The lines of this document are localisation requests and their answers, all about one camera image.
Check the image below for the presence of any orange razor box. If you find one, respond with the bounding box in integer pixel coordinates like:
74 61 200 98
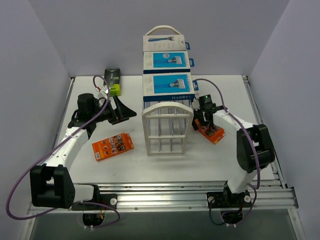
92 133 135 162
195 119 225 145

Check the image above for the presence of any blue Harry's razor box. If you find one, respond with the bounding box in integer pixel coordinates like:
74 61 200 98
143 51 195 74
142 72 195 102

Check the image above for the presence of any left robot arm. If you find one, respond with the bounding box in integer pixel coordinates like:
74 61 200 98
29 93 137 210

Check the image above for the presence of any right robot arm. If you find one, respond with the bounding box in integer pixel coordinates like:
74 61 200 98
192 94 275 208

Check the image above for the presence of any white and chrome shelf rack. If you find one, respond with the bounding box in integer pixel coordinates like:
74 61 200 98
142 25 194 157

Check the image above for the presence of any green black razor box rear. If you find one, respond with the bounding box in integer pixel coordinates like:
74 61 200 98
104 68 122 97

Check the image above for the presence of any white Harry's razor box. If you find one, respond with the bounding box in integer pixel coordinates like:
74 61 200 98
142 34 191 52

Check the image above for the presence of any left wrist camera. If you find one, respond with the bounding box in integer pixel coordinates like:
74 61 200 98
97 85 109 99

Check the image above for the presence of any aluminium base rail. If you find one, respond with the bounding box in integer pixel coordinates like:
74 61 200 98
26 181 300 215

